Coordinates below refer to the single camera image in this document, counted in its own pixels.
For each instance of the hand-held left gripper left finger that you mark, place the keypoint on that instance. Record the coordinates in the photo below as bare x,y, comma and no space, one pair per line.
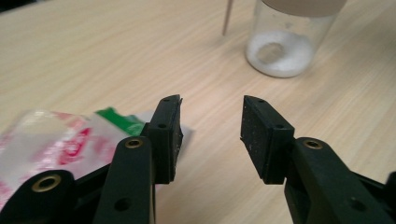
130,186

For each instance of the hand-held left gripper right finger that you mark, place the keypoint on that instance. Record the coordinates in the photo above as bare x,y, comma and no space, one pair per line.
317,186

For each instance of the pink and white plastic bag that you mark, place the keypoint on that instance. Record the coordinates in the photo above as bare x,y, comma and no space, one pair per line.
62,140

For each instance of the glass jar with white powder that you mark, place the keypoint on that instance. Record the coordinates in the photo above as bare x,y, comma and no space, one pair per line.
280,67

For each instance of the tan rimmed jar lid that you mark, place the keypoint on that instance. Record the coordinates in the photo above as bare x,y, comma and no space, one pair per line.
305,7

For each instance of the thin tan stick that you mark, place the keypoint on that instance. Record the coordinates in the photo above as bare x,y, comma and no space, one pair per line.
227,17

